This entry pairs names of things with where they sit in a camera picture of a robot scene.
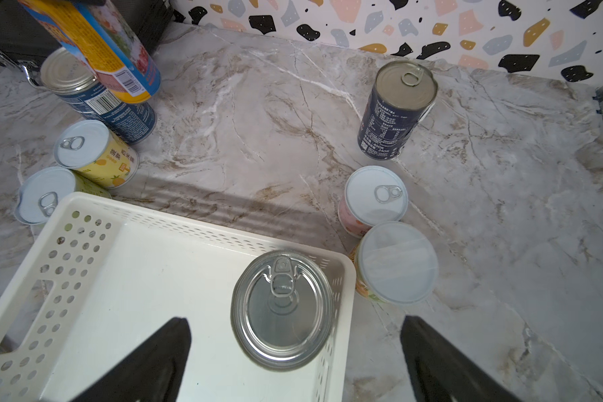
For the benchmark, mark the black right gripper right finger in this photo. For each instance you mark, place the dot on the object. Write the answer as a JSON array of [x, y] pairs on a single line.
[[438, 371]]

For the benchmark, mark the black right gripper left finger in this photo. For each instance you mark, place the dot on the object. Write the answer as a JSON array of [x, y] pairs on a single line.
[[154, 371]]

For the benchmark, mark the blue label soup can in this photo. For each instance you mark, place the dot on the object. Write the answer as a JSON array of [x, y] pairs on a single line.
[[282, 310]]

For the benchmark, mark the dark navy tall can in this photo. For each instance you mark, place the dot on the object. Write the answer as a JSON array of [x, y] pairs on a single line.
[[402, 95]]

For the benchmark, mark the white perforated plastic basket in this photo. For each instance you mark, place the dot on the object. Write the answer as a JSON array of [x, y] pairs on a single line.
[[103, 276]]

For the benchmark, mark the orange green lidded can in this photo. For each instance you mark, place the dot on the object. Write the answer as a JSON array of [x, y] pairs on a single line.
[[395, 264]]

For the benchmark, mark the pink label small can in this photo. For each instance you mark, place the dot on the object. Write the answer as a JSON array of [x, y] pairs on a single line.
[[372, 195]]

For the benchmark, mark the green label small can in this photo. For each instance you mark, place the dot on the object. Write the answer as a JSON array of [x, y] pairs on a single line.
[[40, 195]]

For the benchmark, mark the yellow label small can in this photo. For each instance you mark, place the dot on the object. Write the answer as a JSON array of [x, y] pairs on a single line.
[[90, 148]]

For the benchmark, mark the blue label can left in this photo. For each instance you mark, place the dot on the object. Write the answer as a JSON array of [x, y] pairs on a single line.
[[77, 86]]

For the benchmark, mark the black hard case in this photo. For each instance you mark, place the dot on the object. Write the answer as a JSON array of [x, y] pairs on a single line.
[[25, 44]]

